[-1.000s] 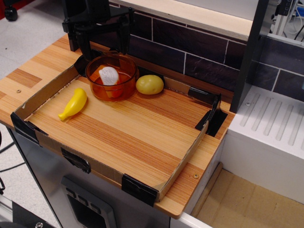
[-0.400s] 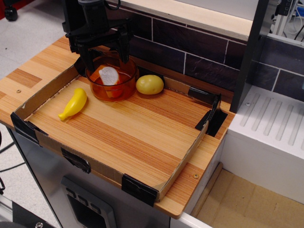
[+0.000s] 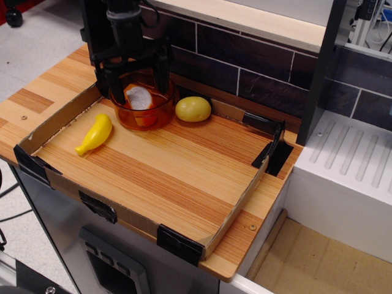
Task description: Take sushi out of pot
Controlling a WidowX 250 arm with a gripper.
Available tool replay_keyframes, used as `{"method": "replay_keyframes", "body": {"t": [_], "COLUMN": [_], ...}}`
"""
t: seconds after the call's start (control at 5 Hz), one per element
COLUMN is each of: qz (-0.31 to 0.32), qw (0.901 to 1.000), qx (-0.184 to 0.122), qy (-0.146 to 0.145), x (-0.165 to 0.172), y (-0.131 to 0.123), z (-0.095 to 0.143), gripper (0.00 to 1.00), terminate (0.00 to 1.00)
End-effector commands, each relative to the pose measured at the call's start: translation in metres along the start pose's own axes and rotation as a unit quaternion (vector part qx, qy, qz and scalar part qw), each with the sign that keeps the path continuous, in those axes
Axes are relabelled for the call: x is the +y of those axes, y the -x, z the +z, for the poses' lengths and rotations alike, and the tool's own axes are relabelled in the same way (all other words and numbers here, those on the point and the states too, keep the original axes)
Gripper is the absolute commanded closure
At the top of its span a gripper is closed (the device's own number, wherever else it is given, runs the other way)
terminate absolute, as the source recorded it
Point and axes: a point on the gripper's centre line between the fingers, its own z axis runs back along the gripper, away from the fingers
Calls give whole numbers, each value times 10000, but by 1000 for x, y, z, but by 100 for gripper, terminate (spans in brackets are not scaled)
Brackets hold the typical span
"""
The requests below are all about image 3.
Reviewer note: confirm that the white toy sink drainboard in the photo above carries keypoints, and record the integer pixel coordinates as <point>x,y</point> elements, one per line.
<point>341,184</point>

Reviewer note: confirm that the black vertical post left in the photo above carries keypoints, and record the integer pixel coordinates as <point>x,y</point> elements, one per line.
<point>97,32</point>

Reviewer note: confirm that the orange transparent plastic pot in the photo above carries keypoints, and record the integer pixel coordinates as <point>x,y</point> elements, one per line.
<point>165,103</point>

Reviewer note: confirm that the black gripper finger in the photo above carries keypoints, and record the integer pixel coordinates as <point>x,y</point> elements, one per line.
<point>161,72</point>
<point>111,76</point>

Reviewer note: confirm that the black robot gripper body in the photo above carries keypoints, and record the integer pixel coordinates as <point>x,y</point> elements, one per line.
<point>134,51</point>

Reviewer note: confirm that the yellow toy banana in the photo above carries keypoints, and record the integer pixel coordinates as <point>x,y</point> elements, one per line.
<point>96,135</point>

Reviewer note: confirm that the cardboard fence with black tape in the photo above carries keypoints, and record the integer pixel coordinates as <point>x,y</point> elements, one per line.
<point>200,190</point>

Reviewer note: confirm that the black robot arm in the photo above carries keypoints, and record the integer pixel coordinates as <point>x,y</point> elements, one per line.
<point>128,9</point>

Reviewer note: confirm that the yellow toy potato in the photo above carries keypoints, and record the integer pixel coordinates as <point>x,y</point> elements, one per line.
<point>193,109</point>

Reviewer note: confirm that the toy oven front panel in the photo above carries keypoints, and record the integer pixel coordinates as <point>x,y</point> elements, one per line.
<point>115,271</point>

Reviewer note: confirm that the white orange salmon sushi toy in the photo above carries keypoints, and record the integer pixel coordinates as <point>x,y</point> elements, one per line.
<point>142,104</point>

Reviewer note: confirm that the dark grey vertical post right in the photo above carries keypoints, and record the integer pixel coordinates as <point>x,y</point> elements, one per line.
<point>317,96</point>

